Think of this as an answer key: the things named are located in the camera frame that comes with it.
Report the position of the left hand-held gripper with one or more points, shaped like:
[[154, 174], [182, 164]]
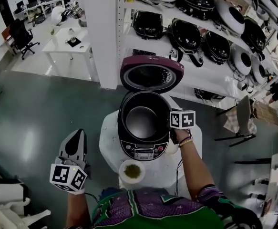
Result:
[[60, 174]]

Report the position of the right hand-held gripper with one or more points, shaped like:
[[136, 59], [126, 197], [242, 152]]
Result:
[[182, 119]]

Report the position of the dark pot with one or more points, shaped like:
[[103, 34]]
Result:
[[141, 123]]

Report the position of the maroon rice cooker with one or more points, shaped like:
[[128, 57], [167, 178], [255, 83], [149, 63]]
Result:
[[150, 63]]

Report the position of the person's right forearm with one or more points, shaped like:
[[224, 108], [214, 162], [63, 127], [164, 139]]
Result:
[[193, 166]]

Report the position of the person's left forearm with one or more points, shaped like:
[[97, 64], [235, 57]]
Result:
[[78, 211]]

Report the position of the black equipment box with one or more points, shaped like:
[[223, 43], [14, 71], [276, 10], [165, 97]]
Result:
[[208, 95]]

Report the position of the grey chair with black legs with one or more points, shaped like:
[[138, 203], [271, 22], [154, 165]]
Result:
[[244, 113]]

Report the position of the white plate of green beans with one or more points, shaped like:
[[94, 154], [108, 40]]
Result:
[[132, 171]]

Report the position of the white metal shelf rack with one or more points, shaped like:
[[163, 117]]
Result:
[[153, 46]]

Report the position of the wooden pallet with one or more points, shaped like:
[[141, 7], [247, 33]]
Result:
[[267, 113]]

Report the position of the purple and green jersey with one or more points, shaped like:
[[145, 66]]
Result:
[[153, 213]]

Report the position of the black square mat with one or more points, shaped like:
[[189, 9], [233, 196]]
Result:
[[73, 42]]

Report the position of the white table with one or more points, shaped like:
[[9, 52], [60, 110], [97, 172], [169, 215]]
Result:
[[57, 42]]

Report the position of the marble table with black legs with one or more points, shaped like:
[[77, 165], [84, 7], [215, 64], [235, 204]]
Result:
[[275, 187]]

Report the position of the dark red book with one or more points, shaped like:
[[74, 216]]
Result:
[[267, 206]]

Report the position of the black office chair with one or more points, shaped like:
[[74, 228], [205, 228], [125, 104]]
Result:
[[22, 36]]

